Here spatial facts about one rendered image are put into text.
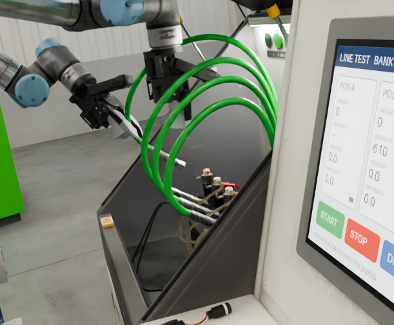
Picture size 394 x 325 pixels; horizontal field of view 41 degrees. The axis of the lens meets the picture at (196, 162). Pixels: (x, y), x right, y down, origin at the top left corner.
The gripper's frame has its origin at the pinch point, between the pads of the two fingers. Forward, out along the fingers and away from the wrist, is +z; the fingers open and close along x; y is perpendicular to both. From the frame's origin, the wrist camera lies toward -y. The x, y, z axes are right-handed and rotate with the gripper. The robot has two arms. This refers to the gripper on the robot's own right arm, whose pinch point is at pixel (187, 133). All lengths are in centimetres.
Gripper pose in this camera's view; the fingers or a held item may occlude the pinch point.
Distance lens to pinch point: 122.2
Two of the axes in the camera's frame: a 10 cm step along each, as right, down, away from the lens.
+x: 2.8, 2.3, -9.3
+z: 1.3, 9.5, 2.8
